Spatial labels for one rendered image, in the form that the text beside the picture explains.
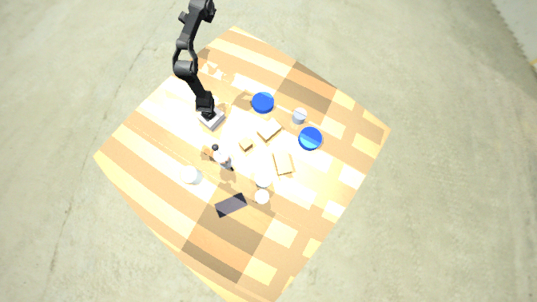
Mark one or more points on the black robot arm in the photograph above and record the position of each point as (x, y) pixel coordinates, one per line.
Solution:
(187, 70)

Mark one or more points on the blue cylinder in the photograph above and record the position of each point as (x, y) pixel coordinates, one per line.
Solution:
(309, 138)
(262, 102)

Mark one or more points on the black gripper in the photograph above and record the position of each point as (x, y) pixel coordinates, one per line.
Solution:
(183, 16)

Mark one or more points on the grey cylinder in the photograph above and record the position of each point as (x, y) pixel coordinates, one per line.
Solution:
(299, 115)

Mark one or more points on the small tan cube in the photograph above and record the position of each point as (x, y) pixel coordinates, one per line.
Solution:
(245, 144)

